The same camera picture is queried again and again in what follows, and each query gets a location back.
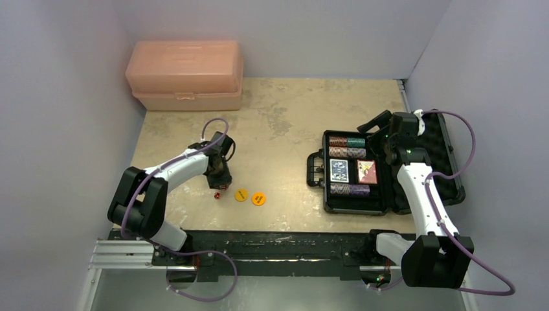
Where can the green poker chip stack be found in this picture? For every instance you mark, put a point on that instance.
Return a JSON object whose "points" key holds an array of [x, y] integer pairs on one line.
{"points": [[355, 142]]}

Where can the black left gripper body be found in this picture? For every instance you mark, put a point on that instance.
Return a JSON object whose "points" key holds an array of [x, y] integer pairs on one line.
{"points": [[219, 177]]}

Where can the orange poker chip stack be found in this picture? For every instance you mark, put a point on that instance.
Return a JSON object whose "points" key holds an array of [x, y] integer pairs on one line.
{"points": [[337, 141]]}

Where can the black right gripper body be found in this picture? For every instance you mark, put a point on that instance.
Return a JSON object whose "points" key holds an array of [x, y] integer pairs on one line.
{"points": [[379, 124]]}

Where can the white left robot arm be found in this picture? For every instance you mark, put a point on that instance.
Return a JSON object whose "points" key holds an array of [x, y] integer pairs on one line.
{"points": [[139, 202]]}

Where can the pink plastic storage box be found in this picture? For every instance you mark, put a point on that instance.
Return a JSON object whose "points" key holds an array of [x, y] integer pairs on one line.
{"points": [[187, 75]]}

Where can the blue purple chip row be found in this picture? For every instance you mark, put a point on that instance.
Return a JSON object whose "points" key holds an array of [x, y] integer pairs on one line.
{"points": [[349, 189]]}

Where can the black poker set case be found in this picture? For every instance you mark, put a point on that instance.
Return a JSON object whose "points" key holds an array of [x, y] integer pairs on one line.
{"points": [[388, 194]]}

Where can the blue playing card deck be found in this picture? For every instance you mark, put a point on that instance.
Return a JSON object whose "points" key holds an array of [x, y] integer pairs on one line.
{"points": [[339, 171]]}

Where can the red playing card deck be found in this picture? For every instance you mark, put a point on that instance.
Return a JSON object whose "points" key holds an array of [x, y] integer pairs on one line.
{"points": [[367, 173]]}

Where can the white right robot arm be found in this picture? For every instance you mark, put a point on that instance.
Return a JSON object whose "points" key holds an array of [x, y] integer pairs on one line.
{"points": [[432, 260]]}

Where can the orange small blind button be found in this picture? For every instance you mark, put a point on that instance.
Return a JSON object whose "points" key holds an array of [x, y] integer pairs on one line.
{"points": [[258, 198]]}

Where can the yellow big blind button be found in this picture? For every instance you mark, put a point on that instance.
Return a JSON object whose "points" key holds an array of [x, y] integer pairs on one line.
{"points": [[241, 195]]}

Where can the blue orange chip row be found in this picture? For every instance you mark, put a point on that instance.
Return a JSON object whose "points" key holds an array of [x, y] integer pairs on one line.
{"points": [[347, 152]]}

